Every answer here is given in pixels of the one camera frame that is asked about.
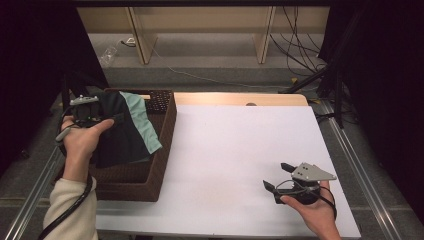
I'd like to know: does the person's left hand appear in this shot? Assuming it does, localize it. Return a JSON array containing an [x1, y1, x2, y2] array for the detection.
[[60, 115, 115, 183]]

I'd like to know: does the clear plastic bag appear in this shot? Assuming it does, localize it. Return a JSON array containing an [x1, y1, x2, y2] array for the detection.
[[98, 46, 119, 68]]

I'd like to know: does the person's right hand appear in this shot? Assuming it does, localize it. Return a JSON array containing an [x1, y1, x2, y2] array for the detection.
[[279, 180, 342, 240]]

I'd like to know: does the black curtain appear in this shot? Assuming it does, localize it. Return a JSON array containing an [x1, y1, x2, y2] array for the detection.
[[0, 0, 110, 178], [317, 0, 424, 216]]

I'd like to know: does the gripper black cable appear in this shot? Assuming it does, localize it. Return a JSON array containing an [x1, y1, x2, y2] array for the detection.
[[275, 179, 338, 221], [37, 105, 95, 240]]

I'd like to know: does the aluminium rail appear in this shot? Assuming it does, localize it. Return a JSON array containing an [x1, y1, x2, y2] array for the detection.
[[2, 98, 93, 240], [319, 99, 406, 240]]

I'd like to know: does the white table sheet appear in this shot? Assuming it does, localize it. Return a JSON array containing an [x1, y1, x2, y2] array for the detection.
[[95, 104, 362, 240]]

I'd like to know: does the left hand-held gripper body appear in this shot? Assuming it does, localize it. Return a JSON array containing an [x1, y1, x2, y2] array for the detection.
[[69, 94, 105, 129]]

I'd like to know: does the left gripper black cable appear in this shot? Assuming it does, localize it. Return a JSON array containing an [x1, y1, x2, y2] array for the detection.
[[37, 105, 95, 240]]

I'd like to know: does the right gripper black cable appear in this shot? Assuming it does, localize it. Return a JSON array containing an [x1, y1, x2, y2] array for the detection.
[[275, 179, 338, 221]]

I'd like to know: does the black metal stand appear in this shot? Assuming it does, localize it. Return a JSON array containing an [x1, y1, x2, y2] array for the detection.
[[59, 70, 110, 134]]

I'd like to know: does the bundle of black cables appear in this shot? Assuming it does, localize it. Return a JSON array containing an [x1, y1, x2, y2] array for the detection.
[[269, 6, 330, 77]]

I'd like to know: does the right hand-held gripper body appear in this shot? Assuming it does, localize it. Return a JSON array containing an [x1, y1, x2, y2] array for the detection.
[[273, 161, 338, 206]]

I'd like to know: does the black tripod stand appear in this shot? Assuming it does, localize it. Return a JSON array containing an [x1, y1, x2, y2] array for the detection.
[[278, 59, 348, 130]]

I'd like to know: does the brown woven basket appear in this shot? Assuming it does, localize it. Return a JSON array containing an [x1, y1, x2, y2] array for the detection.
[[52, 87, 178, 203]]

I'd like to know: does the light wooden shelf unit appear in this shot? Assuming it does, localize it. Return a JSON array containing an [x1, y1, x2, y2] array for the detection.
[[77, 6, 331, 65]]

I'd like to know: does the black and mint green garment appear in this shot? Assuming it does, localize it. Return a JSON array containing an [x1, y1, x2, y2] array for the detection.
[[89, 90, 164, 169]]

